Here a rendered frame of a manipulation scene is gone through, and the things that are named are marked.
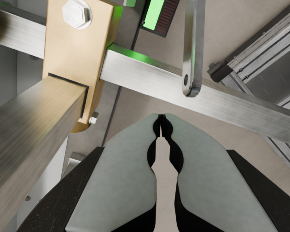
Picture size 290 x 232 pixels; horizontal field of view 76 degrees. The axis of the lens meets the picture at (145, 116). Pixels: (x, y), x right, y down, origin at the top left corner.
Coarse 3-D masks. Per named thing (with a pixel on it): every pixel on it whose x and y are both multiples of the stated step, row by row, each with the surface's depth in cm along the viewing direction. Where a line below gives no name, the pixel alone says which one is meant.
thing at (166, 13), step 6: (168, 0) 28; (174, 0) 28; (168, 6) 28; (174, 6) 28; (162, 12) 29; (168, 12) 29; (162, 18) 29; (168, 18) 29; (162, 24) 29; (168, 24) 29; (156, 30) 30; (162, 30) 30
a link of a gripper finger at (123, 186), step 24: (144, 120) 11; (120, 144) 9; (144, 144) 9; (96, 168) 8; (120, 168) 8; (144, 168) 8; (96, 192) 7; (120, 192) 7; (144, 192) 7; (72, 216) 6; (96, 216) 6; (120, 216) 6; (144, 216) 6
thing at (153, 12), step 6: (156, 0) 28; (162, 0) 28; (150, 6) 28; (156, 6) 28; (150, 12) 29; (156, 12) 29; (150, 18) 29; (156, 18) 29; (144, 24) 30; (150, 24) 30
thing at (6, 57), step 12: (12, 0) 35; (0, 48) 36; (0, 60) 37; (12, 60) 40; (0, 72) 38; (12, 72) 42; (0, 84) 39; (12, 84) 43; (0, 96) 40; (12, 96) 45; (12, 228) 73
